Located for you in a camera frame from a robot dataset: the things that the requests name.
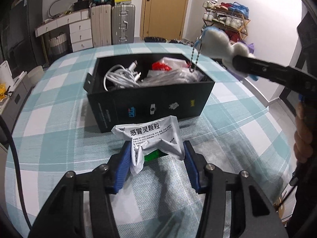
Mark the black bag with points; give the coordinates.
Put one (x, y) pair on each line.
(83, 0)

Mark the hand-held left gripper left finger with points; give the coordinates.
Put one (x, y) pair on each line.
(122, 168)

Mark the wooden door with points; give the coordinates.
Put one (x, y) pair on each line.
(168, 10)

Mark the white plush toy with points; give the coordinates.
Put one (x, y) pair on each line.
(218, 39)

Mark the white dresser with drawers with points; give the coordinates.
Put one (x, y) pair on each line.
(79, 32)

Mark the yellow packaging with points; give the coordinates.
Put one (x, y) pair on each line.
(5, 91)

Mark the beige suitcase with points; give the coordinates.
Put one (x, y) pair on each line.
(101, 24)

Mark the purple bag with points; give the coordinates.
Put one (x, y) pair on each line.
(250, 48)

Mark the black cardboard box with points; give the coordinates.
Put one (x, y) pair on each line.
(148, 99)

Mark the grey laundry basket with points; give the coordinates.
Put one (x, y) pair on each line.
(58, 44)

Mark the blue bag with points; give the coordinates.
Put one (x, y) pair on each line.
(240, 8)

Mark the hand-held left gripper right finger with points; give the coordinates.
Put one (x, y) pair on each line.
(192, 168)

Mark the person's right hand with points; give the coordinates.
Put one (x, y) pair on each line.
(303, 138)

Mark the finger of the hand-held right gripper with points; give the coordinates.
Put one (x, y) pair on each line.
(260, 67)

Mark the silver suitcase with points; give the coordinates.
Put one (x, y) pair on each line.
(123, 23)

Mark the wooden shoe rack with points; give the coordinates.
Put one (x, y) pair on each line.
(223, 19)

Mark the clear bag of striped laces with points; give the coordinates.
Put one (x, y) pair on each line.
(173, 76)

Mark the white packet with red edges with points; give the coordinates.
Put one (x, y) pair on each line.
(161, 66)

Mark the green and white packet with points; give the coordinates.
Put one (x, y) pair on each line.
(153, 133)

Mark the teal checked tablecloth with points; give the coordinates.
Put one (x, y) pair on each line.
(62, 99)

